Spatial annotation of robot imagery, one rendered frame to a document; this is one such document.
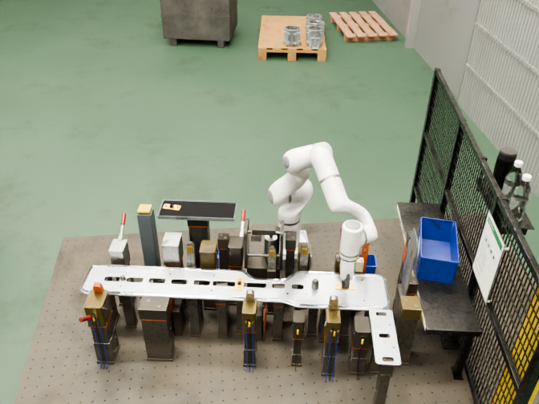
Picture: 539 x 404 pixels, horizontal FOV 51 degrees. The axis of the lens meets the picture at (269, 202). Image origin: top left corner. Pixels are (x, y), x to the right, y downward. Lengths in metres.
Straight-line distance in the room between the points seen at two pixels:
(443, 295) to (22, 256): 3.11
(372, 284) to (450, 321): 0.37
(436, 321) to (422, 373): 0.33
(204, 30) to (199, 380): 6.00
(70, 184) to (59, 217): 0.48
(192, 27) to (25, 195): 3.74
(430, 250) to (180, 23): 5.86
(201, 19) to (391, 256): 5.37
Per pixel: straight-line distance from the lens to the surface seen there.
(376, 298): 2.56
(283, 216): 2.93
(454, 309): 2.56
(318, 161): 2.35
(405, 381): 2.68
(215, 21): 7.92
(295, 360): 2.62
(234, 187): 4.98
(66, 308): 3.05
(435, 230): 2.85
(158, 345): 2.63
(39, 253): 4.57
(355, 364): 2.61
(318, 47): 7.57
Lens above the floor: 2.79
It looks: 36 degrees down
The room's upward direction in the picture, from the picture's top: 1 degrees clockwise
